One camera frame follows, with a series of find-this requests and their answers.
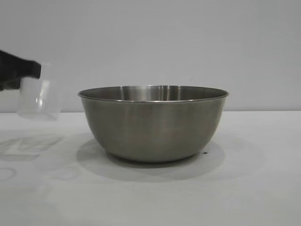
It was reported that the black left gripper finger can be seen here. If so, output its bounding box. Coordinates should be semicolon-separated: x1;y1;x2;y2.
0;49;42;91

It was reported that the clear plastic measuring cup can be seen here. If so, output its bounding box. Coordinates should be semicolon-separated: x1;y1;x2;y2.
18;62;63;122

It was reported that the stainless steel mixing bowl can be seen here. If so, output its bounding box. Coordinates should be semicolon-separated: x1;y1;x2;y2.
77;85;230;163

